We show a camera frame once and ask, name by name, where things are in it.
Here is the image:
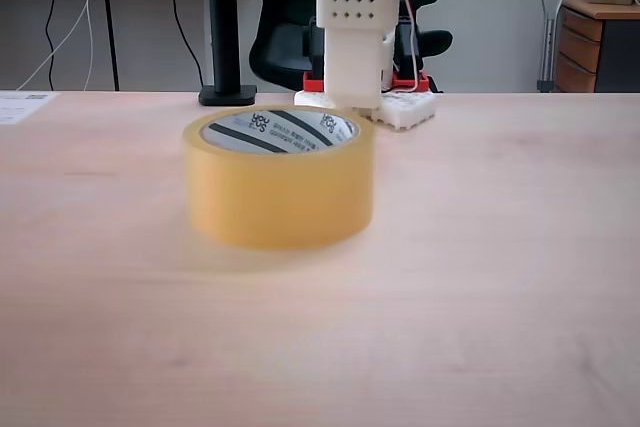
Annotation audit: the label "black clamp pole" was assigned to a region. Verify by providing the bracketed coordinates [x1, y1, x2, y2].
[198, 0, 258, 108]

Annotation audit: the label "black office chair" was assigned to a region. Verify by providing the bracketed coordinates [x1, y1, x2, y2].
[243, 0, 454, 94]

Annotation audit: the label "background desk black legs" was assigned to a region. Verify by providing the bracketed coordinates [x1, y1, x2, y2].
[0, 0, 210, 93]

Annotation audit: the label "yellow packing tape roll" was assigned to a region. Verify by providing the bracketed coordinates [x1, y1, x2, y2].
[181, 104, 376, 251]

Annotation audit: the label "grey metal crutch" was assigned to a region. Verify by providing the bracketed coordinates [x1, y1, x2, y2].
[536, 0, 574, 94]

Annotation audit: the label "white printed paper sheet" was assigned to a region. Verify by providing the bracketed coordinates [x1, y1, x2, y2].
[0, 90, 62, 126]

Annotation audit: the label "wooden drawer cabinet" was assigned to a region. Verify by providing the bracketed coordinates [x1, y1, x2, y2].
[553, 0, 640, 94]

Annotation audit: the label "white cable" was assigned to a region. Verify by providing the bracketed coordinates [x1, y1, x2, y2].
[17, 0, 124, 92]

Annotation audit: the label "white perforated base plate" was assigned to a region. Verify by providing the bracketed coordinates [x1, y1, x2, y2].
[293, 88, 437, 132]

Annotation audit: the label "black cable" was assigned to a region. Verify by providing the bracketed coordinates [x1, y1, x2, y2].
[29, 0, 61, 92]

